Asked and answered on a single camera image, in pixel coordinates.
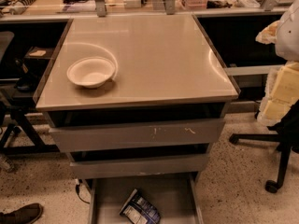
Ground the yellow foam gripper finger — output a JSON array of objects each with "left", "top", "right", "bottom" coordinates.
[
  {"left": 263, "top": 63, "right": 299, "bottom": 120},
  {"left": 255, "top": 21, "right": 278, "bottom": 45}
]

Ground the blue chip bag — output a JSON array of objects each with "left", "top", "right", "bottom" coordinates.
[{"left": 120, "top": 189, "right": 161, "bottom": 224}]

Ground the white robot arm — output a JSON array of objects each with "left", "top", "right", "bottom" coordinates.
[{"left": 255, "top": 0, "right": 299, "bottom": 123}]

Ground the top drawer front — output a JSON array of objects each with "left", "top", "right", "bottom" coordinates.
[{"left": 50, "top": 119, "right": 225, "bottom": 152}]

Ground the middle drawer front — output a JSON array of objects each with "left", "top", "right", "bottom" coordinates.
[{"left": 70, "top": 154, "right": 208, "bottom": 179}]

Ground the grey drawer cabinet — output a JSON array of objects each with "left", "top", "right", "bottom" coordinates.
[{"left": 33, "top": 13, "right": 241, "bottom": 224}]

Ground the open bottom drawer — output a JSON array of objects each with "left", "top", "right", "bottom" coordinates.
[{"left": 88, "top": 174, "right": 204, "bottom": 224}]

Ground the black office chair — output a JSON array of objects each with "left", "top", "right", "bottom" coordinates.
[{"left": 229, "top": 101, "right": 299, "bottom": 193}]

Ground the white paper bowl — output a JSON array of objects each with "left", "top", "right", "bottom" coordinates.
[{"left": 66, "top": 57, "right": 116, "bottom": 89}]

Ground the long grey workbench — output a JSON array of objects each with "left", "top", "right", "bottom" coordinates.
[{"left": 0, "top": 0, "right": 299, "bottom": 24}]

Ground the black stand left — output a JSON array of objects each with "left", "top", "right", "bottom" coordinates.
[{"left": 0, "top": 31, "right": 60, "bottom": 156}]

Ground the dark shoe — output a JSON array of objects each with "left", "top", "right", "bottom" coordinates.
[{"left": 0, "top": 203, "right": 43, "bottom": 224}]

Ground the black power cable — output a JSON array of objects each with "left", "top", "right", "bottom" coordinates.
[{"left": 74, "top": 178, "right": 92, "bottom": 205}]

